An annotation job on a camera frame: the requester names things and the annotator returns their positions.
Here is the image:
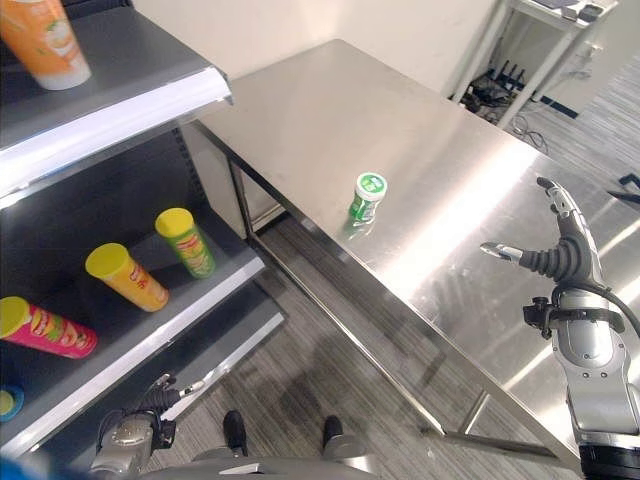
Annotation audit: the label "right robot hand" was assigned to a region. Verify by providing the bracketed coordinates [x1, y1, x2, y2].
[479, 176, 608, 289]

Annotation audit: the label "stainless steel table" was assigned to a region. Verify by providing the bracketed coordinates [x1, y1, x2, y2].
[182, 38, 640, 474]

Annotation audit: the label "cables on floor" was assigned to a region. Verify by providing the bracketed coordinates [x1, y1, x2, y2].
[459, 59, 551, 151]

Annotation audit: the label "orange chips can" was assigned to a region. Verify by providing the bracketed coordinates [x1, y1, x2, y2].
[84, 242, 171, 313]

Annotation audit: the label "black object at edge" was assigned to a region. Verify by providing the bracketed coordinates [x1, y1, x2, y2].
[605, 171, 640, 206]

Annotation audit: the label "grey metal shelf unit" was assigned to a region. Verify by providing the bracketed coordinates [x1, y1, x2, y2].
[0, 0, 287, 466]

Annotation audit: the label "green chips can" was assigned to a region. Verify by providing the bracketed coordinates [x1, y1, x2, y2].
[154, 207, 217, 280]

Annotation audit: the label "blue chips can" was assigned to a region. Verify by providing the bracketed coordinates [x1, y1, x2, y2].
[0, 383, 26, 424]

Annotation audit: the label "green gum jar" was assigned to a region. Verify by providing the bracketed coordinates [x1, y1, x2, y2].
[348, 171, 389, 225]

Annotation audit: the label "robot body and legs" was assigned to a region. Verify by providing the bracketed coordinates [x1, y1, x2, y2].
[139, 409, 386, 480]

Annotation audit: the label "white desk frame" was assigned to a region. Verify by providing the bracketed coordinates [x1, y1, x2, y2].
[447, 0, 619, 132]

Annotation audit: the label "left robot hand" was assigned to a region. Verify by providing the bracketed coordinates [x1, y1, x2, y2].
[133, 373, 208, 414]

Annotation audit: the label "pink chips can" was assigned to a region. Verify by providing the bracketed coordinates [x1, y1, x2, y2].
[0, 295, 99, 360]

